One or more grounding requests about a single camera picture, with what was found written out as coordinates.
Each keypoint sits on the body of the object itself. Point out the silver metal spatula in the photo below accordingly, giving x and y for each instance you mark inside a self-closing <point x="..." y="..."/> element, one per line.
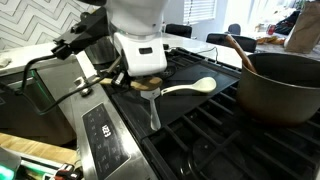
<point x="153" y="110"/>

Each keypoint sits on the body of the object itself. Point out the silver stove knob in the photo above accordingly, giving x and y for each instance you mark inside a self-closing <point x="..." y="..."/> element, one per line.
<point x="84" y="87"/>

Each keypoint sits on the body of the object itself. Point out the black and red bag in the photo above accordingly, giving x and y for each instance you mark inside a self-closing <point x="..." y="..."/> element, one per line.
<point x="288" y="24"/>

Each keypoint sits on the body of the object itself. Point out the green lit device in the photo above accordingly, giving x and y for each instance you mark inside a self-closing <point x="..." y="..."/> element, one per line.
<point x="7" y="165"/>

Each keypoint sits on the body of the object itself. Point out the bread pieces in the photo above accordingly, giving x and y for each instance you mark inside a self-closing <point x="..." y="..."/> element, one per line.
<point x="270" y="40"/>

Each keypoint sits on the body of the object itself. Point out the red can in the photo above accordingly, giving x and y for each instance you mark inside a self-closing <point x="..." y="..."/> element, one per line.
<point x="271" y="30"/>

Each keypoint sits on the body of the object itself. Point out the brown paper bag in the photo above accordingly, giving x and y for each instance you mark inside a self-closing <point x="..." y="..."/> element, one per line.
<point x="305" y="30"/>

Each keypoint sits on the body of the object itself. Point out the black griddle plate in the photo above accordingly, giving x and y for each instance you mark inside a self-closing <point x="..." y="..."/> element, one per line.
<point x="186" y="103"/>

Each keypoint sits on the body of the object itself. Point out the white window blinds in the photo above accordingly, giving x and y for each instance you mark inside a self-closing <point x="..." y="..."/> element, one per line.
<point x="199" y="10"/>

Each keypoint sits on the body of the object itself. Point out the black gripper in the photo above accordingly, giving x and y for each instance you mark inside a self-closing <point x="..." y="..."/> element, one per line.
<point x="122" y="66"/>

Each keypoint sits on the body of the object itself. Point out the stainless dishwasher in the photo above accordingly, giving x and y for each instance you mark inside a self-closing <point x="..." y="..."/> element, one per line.
<point x="33" y="113"/>

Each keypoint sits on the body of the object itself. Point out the red and black clamp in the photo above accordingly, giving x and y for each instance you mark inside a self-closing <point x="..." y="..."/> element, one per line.
<point x="66" y="171"/>

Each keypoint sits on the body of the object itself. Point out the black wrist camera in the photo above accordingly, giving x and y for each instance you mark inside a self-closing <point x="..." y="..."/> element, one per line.
<point x="83" y="35"/>

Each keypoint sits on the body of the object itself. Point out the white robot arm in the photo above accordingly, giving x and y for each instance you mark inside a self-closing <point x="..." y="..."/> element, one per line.
<point x="140" y="33"/>

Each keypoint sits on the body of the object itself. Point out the black power adapter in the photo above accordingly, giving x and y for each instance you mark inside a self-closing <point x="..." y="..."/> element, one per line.
<point x="166" y="46"/>

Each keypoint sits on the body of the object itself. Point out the dark grey cooking pot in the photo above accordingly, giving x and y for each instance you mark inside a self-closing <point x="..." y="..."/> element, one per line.
<point x="276" y="96"/>

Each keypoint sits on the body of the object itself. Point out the white plastic spoon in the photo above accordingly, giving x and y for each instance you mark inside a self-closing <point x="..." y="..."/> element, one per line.
<point x="200" y="86"/>

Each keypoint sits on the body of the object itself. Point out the brown wooden spoon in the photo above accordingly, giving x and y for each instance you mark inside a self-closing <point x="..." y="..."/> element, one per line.
<point x="241" y="55"/>

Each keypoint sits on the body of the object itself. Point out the black dining chair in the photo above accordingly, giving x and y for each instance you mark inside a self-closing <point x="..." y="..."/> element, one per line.
<point x="179" y="30"/>
<point x="246" y="43"/>
<point x="234" y="29"/>

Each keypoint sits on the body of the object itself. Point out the white cloth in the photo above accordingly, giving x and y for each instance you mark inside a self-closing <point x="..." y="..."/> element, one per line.
<point x="4" y="62"/>

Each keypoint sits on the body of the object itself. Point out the stainless gas stove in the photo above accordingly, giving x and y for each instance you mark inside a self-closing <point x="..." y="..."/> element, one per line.
<point x="206" y="143"/>

